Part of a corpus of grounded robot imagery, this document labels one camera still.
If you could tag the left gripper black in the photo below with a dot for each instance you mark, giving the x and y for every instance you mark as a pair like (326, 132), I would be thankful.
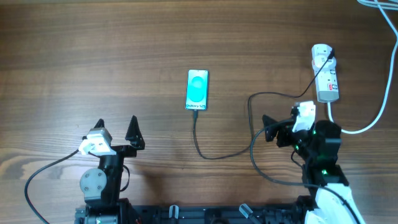
(135, 141)

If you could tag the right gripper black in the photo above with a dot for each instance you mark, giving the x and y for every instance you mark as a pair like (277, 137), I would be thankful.
(283, 140)

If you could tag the teal-screen Galaxy smartphone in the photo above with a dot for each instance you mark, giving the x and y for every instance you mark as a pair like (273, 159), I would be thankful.
(197, 90)

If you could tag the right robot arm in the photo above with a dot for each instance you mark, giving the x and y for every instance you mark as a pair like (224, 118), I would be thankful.
(330, 199)

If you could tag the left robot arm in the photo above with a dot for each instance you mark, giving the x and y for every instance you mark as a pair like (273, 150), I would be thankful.
(101, 186)

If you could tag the white USB charger plug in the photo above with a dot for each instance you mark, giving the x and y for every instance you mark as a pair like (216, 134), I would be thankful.
(323, 62)

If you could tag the white power strip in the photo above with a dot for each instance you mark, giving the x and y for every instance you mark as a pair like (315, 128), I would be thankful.
(326, 81)

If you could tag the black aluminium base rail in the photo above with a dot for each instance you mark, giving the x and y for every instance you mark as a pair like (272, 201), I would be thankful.
(277, 213)

